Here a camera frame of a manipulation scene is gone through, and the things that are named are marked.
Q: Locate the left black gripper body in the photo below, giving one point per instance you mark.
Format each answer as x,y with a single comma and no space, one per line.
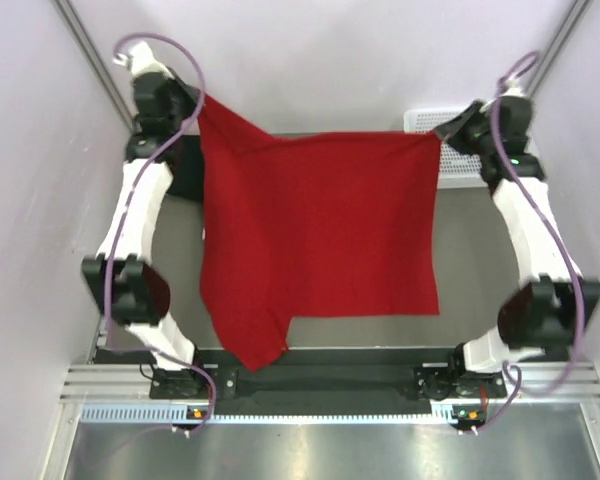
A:
182,103

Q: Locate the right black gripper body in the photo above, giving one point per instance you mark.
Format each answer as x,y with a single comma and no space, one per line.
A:
470,135

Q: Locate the red t shirt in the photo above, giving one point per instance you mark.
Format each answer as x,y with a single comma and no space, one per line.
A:
336,224

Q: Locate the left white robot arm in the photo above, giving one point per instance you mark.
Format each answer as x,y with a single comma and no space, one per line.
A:
128,291

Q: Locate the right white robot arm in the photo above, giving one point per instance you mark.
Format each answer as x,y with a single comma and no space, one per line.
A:
552,307

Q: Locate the white plastic basket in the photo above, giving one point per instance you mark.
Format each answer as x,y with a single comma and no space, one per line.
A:
456,171

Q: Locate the folded black t shirt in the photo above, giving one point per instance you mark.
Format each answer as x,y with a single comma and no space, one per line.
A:
188,169

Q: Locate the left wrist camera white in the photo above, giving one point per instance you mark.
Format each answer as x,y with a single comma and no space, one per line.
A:
140,60

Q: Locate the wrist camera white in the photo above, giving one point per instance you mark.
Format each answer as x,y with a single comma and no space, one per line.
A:
510,86
140,60

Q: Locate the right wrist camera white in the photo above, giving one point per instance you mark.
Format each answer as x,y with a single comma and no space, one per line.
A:
510,86

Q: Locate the left aluminium frame post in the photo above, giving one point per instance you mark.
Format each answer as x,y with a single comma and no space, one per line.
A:
86,45

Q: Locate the aluminium frame post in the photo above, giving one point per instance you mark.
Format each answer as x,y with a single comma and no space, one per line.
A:
575,13
86,45

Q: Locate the right aluminium frame post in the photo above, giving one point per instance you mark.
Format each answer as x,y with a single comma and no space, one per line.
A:
575,13

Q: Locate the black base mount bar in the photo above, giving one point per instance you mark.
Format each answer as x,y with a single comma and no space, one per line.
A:
326,380

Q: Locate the grey slotted cable duct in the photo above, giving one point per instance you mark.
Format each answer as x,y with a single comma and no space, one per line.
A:
187,415

